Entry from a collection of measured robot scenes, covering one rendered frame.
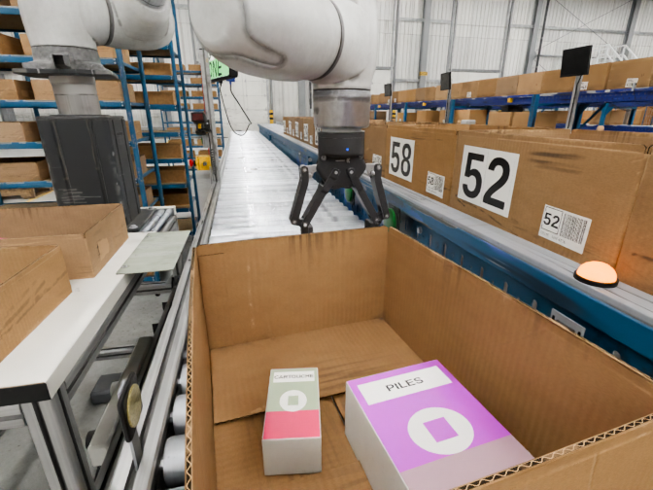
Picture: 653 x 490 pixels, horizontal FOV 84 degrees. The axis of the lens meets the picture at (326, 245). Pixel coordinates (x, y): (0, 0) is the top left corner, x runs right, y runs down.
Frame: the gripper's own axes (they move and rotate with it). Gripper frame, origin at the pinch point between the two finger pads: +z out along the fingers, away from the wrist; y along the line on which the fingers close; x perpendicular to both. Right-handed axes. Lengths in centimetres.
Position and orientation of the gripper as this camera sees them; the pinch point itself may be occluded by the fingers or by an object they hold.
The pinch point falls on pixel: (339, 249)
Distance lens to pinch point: 65.2
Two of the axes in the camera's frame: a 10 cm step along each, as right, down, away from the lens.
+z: 0.0, 9.4, 3.4
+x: 2.3, 3.3, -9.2
